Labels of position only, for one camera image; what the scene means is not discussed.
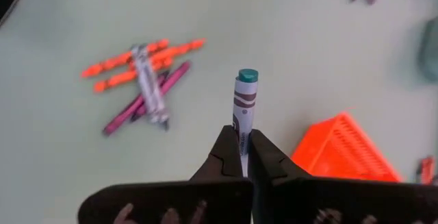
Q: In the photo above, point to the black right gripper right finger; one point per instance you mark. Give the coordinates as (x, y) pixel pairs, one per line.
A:
(342, 203)

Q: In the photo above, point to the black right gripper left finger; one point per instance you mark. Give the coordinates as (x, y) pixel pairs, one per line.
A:
(154, 203)

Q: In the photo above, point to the blue crayon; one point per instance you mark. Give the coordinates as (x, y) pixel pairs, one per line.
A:
(148, 83)
(244, 107)

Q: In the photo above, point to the orange plastic basket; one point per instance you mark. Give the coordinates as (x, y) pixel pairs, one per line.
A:
(342, 148)

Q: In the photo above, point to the teal table mat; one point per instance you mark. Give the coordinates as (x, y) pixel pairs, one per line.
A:
(68, 165)

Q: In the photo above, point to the teal plastic bin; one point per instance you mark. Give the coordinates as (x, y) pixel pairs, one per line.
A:
(431, 49)

